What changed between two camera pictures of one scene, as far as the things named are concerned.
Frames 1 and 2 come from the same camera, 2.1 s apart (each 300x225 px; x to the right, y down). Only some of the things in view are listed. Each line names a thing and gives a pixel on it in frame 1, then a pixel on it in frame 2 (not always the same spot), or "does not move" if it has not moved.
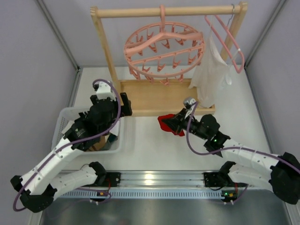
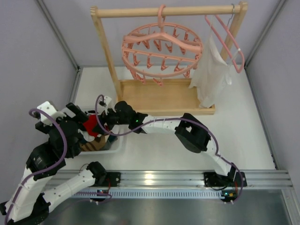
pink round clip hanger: (160, 51) does not move
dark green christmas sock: (111, 139) does not move
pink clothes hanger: (234, 63) does not move
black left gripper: (115, 103) → (76, 112)
